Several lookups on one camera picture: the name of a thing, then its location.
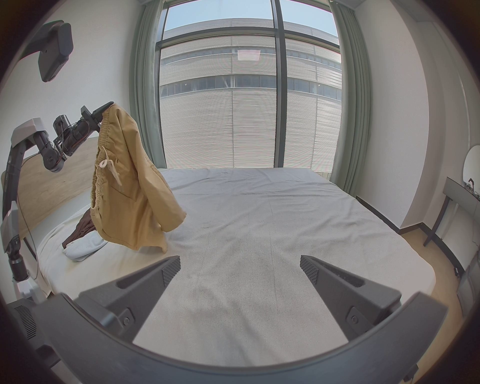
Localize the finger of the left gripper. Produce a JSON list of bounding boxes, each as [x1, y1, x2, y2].
[[91, 101, 115, 121]]

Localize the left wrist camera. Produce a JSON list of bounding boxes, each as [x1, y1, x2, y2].
[[52, 115, 73, 133]]

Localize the pale blue garment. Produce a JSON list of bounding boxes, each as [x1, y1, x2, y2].
[[62, 232, 109, 262]]

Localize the bed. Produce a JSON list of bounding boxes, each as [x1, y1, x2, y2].
[[1, 135, 439, 370]]

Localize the round mirror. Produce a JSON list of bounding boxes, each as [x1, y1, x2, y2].
[[462, 144, 480, 184]]

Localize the grey dressing table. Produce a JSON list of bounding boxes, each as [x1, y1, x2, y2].
[[423, 176, 480, 276]]

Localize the grey-green curtain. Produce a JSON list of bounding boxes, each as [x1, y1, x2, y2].
[[329, 0, 372, 196], [129, 0, 167, 169]]

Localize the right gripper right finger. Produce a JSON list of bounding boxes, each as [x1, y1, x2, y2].
[[300, 255, 403, 343]]

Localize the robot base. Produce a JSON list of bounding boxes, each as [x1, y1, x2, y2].
[[4, 277, 51, 361]]

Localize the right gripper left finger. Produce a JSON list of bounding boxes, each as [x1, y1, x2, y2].
[[76, 255, 181, 343]]

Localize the tan shorts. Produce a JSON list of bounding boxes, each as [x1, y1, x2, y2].
[[90, 103, 187, 253]]

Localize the window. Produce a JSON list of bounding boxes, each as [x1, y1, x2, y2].
[[159, 0, 343, 169]]

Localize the brown garment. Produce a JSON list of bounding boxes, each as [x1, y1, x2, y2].
[[61, 214, 100, 250]]

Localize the black cable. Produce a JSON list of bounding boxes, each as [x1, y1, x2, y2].
[[17, 195, 40, 281]]

